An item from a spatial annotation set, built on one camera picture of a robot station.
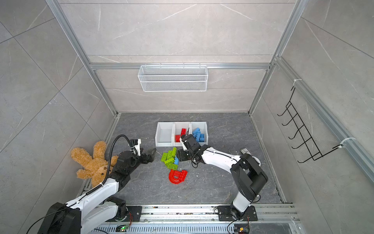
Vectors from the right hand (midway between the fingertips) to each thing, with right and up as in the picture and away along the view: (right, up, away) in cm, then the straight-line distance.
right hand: (180, 153), depth 88 cm
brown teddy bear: (-48, -6, -7) cm, 49 cm away
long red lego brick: (+1, +13, +17) cm, 22 cm away
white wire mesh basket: (-5, +50, +12) cm, 52 cm away
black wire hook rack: (+57, +7, -30) cm, 65 cm away
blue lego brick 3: (-2, -5, +2) cm, 5 cm away
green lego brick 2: (-5, -8, 0) cm, 9 cm away
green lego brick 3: (-6, -5, +2) cm, 7 cm away
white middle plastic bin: (-3, +16, +19) cm, 25 cm away
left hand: (-18, +6, -4) cm, 19 cm away
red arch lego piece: (-1, -13, -4) cm, 14 cm away
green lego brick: (-11, -3, +6) cm, 13 cm away
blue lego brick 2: (+15, +9, +12) cm, 21 cm away
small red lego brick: (-3, +8, +11) cm, 14 cm away
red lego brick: (+2, -12, -5) cm, 13 cm away
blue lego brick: (+11, +12, +13) cm, 21 cm away
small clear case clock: (+43, +1, +7) cm, 43 cm away
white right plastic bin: (+17, +16, +19) cm, 30 cm away
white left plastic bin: (-12, +11, +16) cm, 23 cm away
